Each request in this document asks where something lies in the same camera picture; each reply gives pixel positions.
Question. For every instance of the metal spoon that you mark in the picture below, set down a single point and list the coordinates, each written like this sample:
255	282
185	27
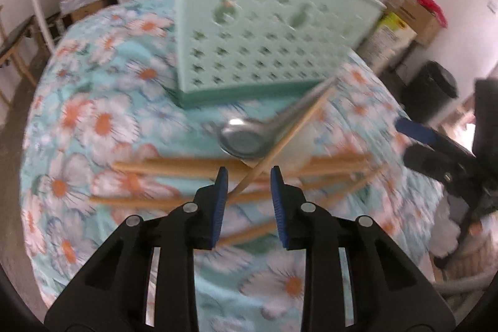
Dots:
243	141

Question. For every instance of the red bag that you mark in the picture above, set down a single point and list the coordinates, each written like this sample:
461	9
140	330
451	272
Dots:
428	3

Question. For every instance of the lowest wooden chopstick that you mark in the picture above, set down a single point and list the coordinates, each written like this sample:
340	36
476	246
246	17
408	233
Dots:
175	165

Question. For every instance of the black trash bin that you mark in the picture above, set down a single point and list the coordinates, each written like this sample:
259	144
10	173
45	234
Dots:
430	91

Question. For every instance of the brown cardboard box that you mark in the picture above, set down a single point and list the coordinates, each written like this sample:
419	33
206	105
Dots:
416	21

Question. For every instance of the mint green utensil holder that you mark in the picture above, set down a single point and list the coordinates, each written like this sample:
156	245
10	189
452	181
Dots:
253	44

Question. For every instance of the white cloth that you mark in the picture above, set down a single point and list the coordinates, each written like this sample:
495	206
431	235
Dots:
447	227

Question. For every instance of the light wooden chopstick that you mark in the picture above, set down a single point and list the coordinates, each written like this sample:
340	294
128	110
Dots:
295	129

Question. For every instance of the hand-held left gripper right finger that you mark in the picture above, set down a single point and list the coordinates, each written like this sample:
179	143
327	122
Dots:
279	207

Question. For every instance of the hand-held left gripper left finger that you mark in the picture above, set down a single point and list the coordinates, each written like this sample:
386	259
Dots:
218	207

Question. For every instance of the wooden frame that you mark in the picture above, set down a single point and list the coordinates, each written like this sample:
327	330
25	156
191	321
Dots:
21	61

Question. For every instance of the yellow label box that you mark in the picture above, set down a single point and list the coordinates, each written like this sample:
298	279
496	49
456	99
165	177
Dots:
385	36

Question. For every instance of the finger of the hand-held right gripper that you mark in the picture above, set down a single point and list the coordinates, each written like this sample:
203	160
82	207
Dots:
435	163
416	130

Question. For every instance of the floral turquoise tablecloth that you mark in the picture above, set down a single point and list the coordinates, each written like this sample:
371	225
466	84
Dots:
97	83

